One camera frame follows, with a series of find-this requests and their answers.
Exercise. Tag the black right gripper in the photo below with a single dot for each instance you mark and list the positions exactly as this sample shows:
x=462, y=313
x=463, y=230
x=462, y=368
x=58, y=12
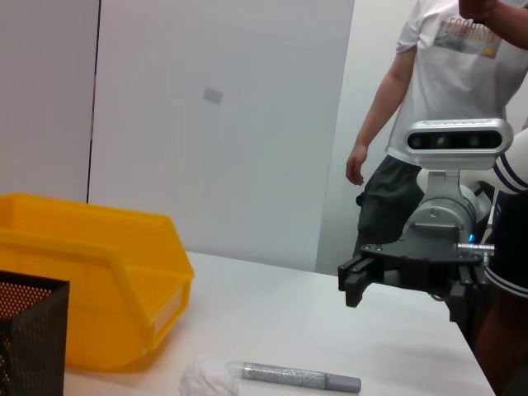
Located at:
x=420, y=260

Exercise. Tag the silver glitter pen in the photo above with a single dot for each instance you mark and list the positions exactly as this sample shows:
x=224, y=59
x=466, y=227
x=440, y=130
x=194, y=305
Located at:
x=288, y=374

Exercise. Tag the white paper ball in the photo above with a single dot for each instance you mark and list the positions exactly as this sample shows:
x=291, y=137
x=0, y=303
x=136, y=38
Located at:
x=206, y=377

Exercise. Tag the person left forearm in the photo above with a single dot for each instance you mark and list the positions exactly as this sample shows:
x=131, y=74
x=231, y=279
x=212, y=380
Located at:
x=513, y=33

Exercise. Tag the person right forearm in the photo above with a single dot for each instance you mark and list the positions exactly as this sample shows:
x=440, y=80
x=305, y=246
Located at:
x=381, y=107

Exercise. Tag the black mesh pen holder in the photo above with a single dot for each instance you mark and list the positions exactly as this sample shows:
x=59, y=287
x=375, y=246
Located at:
x=33, y=330

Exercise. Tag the person right hand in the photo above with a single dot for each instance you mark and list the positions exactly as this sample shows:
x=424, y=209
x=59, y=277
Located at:
x=355, y=165

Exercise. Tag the person left hand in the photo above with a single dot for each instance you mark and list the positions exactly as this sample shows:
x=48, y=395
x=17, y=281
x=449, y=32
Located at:
x=478, y=9

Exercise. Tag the person in black striped shorts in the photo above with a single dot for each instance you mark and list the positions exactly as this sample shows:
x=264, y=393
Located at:
x=511, y=231

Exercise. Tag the person in white t-shirt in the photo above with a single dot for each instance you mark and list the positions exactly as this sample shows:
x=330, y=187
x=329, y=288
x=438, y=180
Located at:
x=445, y=82

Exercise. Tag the yellow plastic storage bin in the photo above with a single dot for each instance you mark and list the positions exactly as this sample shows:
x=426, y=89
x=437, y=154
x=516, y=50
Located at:
x=103, y=255

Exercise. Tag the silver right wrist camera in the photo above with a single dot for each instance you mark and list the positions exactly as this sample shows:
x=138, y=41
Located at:
x=453, y=142

